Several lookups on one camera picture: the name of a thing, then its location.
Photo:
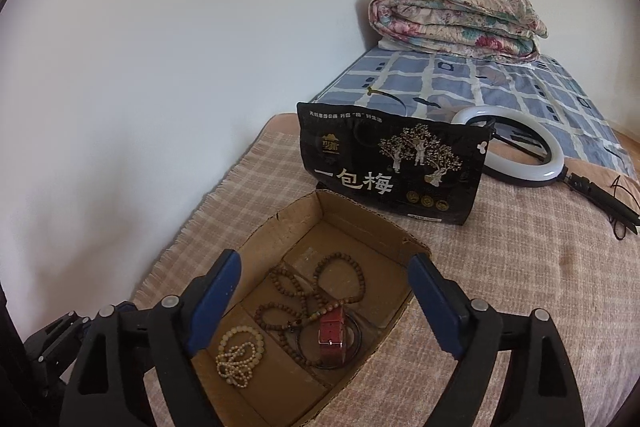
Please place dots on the black snack bag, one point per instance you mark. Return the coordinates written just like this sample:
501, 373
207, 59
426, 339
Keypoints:
390, 157

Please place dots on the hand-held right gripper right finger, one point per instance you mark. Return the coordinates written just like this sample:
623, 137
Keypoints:
435, 302

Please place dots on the black folded tripod stand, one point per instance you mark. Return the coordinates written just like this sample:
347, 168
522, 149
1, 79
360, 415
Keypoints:
600, 199

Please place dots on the black bangle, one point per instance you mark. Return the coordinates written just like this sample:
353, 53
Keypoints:
356, 337

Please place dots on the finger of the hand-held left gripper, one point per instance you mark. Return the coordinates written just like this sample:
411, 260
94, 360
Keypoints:
52, 342

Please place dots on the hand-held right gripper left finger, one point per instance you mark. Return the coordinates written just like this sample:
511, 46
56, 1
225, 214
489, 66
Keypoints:
215, 302

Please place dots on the cardboard box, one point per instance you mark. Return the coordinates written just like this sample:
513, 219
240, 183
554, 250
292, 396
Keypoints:
350, 217

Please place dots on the white pillow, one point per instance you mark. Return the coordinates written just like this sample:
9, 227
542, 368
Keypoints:
386, 45

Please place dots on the folded floral quilt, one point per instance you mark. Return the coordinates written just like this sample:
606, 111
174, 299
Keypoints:
450, 22

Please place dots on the blue patterned bedsheet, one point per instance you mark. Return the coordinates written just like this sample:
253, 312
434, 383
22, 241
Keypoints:
525, 87

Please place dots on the beige plaid blanket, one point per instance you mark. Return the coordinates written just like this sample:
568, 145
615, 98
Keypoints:
525, 282

